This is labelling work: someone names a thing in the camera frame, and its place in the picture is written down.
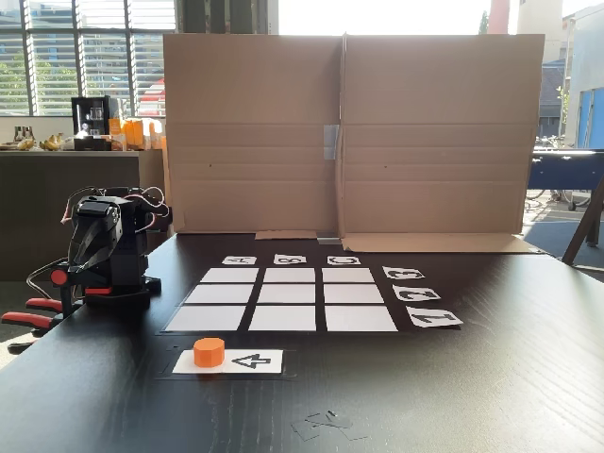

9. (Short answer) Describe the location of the round orange token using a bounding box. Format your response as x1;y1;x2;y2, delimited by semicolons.
193;336;226;368

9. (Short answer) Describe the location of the brown cardboard screen large flap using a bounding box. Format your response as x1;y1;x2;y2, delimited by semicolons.
339;32;546;255

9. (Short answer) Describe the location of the white nine-square grid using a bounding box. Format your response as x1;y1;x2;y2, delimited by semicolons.
158;266;410;335

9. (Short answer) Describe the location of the dark kitchen counter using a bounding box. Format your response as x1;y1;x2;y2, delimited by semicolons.
0;149;166;282

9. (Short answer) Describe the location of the black coffee machine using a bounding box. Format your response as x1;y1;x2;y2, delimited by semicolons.
71;95;112;139

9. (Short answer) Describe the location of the wooden stand leg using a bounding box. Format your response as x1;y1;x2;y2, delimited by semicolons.
561;174;604;265

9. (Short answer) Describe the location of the grey tape strip on cardboard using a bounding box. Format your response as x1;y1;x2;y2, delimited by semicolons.
324;125;341;161

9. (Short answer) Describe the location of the red black handle clamp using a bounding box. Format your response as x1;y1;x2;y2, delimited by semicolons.
0;296;65;355

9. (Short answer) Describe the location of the paper label number 1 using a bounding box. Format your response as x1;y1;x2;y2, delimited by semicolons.
405;305;464;328

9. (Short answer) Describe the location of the red black bar clamp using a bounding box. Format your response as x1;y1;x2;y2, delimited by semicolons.
49;268;114;317

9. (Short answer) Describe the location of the robot power cable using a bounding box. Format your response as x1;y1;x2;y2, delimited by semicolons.
25;257;67;303

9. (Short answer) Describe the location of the paper label number 3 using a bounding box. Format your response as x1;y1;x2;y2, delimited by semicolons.
381;266;426;280

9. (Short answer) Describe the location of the white arrow paper sheet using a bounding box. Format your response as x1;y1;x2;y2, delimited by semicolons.
172;348;284;375

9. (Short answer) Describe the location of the paper label number 2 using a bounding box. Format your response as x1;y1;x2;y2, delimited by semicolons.
392;284;443;302

